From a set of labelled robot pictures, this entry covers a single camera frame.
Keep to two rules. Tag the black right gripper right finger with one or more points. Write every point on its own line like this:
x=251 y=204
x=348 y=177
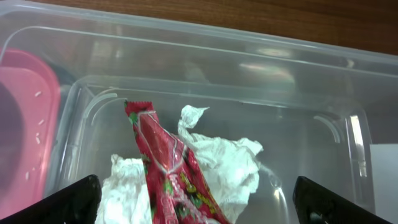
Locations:
x=316 y=204

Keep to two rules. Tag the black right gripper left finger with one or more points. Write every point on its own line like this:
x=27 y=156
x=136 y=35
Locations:
x=76 y=204

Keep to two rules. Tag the white paper napkin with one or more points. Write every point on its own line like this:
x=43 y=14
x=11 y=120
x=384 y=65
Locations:
x=229 y=168

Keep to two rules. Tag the red snack wrapper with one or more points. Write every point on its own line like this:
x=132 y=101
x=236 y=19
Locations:
x=178 y=191

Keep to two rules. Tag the clear plastic bin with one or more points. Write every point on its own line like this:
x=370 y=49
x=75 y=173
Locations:
x=325 y=112

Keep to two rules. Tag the red plastic tray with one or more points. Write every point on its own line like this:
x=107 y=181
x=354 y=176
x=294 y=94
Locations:
x=30 y=98

